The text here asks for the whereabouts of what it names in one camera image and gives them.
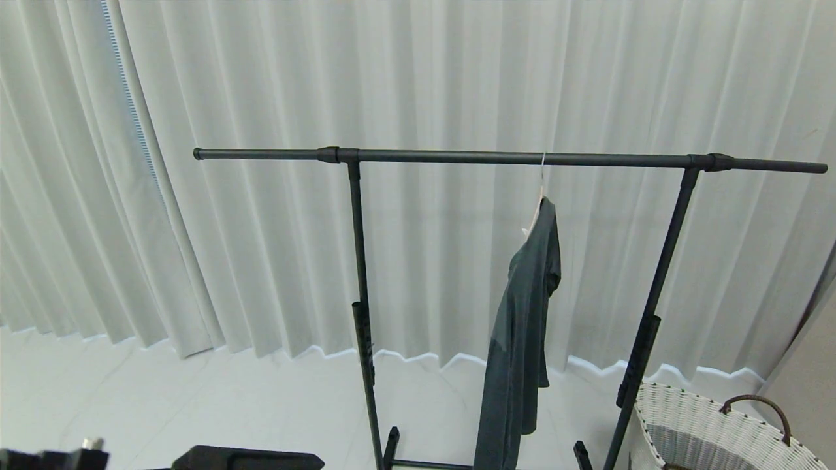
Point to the pink clothes hanger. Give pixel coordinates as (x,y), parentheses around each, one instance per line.
(543,163)

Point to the dark grey sleeveless top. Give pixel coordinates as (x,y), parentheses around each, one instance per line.
(516,352)

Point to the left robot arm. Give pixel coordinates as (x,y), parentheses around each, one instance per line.
(46,460)

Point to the black clothes rack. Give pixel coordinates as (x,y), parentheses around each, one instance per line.
(457,156)

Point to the white laundry basket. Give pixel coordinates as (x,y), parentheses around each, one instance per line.
(705,431)

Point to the white curtain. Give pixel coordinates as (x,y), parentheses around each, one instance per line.
(294,78)

